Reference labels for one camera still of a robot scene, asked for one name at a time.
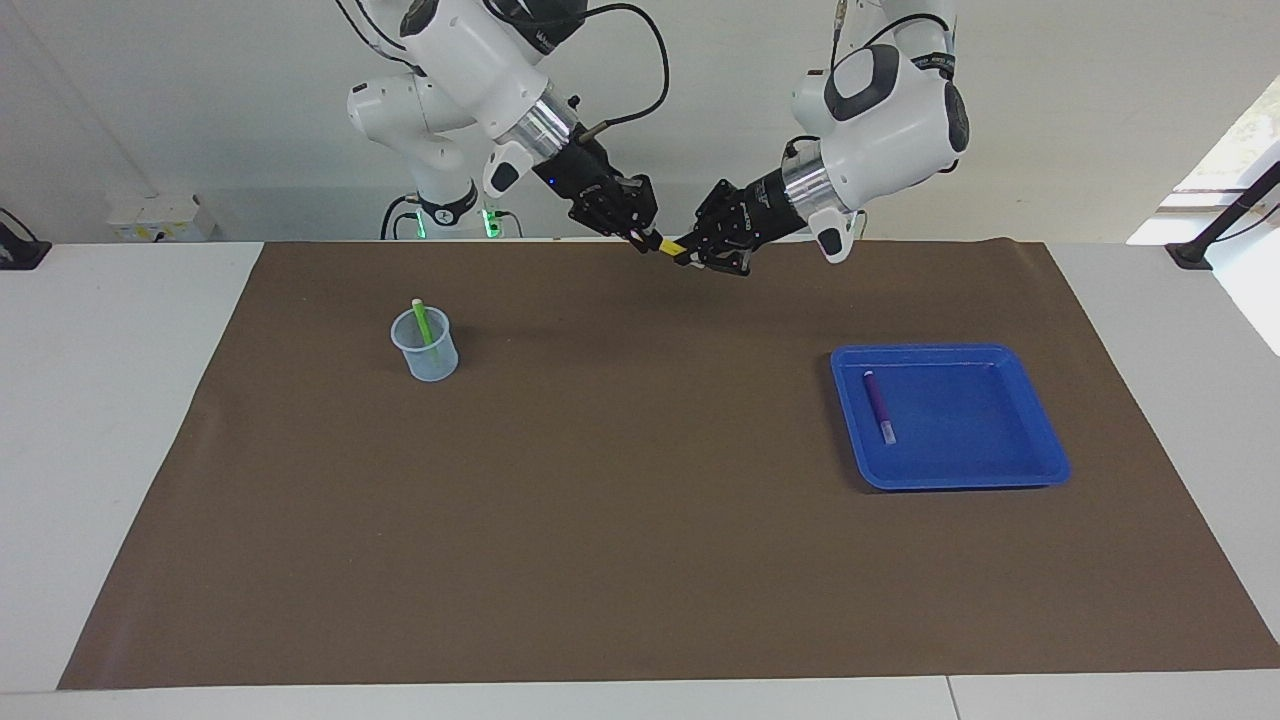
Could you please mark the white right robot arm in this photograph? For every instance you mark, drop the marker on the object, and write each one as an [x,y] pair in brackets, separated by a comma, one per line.
[470,70]

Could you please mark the brown table mat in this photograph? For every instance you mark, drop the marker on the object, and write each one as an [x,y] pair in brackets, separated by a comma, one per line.
[600,500]

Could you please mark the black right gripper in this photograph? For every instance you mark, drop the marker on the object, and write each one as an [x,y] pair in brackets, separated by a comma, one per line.
[590,180]

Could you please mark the blue plastic tray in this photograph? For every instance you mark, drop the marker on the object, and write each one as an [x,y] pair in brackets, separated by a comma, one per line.
[980,430]

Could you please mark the translucent plastic cup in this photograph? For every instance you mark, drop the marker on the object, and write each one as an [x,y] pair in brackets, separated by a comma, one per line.
[430,362]

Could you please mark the bright window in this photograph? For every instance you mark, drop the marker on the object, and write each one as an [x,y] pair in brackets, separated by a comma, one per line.
[1250,140]

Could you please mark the green marker pen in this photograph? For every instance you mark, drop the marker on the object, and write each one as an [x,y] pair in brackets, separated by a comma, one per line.
[425,325]

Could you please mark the yellow marker pen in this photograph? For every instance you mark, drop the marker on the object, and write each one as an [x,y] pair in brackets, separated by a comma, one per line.
[672,245]

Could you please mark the white power strip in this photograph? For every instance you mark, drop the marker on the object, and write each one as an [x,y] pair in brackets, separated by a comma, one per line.
[155,218]

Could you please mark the purple marker pen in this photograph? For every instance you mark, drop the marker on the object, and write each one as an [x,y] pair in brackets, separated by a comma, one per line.
[878,405]

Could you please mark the black table clamp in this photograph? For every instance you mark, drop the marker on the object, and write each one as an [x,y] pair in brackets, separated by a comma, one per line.
[20,250]

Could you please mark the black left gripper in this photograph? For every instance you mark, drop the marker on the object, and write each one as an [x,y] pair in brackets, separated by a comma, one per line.
[775,205]

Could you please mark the black clamp with rod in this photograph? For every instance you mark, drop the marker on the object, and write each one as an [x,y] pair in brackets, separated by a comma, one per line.
[1225,215]

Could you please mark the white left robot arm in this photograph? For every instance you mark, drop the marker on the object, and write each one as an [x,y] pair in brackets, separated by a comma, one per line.
[890,120]

